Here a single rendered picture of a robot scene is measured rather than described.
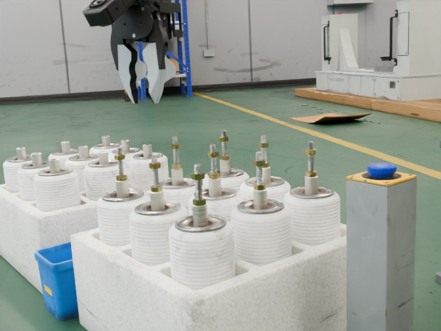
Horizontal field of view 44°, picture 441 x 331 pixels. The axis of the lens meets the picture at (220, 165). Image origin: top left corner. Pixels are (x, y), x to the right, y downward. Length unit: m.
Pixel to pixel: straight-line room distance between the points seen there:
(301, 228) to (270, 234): 0.10
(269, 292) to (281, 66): 6.90
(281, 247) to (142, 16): 0.40
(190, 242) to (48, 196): 0.54
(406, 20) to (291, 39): 3.59
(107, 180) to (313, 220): 0.54
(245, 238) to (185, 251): 0.12
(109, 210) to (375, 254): 0.45
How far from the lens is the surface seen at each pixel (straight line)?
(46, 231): 1.21
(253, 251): 0.85
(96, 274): 0.98
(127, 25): 0.86
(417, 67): 4.29
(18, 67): 7.29
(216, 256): 0.77
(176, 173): 1.04
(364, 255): 0.81
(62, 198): 1.24
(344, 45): 5.48
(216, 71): 7.40
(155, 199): 0.88
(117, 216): 0.96
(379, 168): 0.78
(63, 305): 1.13
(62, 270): 1.10
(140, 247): 0.88
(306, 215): 0.92
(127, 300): 0.89
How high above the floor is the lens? 0.49
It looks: 12 degrees down
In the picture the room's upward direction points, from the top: 3 degrees counter-clockwise
